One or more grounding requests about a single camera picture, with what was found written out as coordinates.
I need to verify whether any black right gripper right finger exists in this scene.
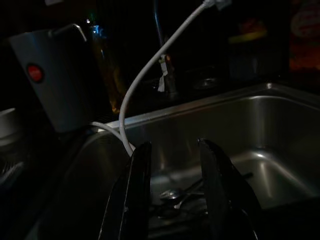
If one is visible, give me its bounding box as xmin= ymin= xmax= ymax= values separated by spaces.
xmin=197 ymin=138 xmax=261 ymax=240

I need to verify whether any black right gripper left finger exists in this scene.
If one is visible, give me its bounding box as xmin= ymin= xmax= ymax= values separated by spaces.
xmin=98 ymin=141 xmax=153 ymax=240

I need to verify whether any silver spoon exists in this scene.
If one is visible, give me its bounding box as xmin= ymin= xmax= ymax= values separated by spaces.
xmin=159 ymin=187 xmax=204 ymax=210

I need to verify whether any stainless steel sink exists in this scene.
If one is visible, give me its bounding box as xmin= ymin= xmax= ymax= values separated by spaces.
xmin=24 ymin=81 xmax=320 ymax=240

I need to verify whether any yellow oil bottle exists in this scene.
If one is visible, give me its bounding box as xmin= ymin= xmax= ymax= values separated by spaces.
xmin=90 ymin=21 xmax=129 ymax=114

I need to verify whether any grey tumbler with red logo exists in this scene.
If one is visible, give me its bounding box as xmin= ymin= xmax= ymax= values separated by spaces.
xmin=7 ymin=23 xmax=106 ymax=134

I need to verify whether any white mug with red print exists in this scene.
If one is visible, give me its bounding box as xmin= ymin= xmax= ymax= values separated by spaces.
xmin=0 ymin=107 xmax=20 ymax=148

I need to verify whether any dark clear sponge holder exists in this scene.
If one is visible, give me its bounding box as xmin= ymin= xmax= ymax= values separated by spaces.
xmin=226 ymin=19 xmax=269 ymax=81

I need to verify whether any metal faucet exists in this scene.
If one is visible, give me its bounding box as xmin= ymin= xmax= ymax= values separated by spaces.
xmin=151 ymin=0 xmax=181 ymax=94

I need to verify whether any red peach soap pouch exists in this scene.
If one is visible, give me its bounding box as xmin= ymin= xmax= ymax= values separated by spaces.
xmin=288 ymin=0 xmax=320 ymax=74

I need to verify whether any white flexible hose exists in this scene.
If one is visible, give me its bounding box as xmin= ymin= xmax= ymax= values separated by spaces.
xmin=91 ymin=0 xmax=211 ymax=158

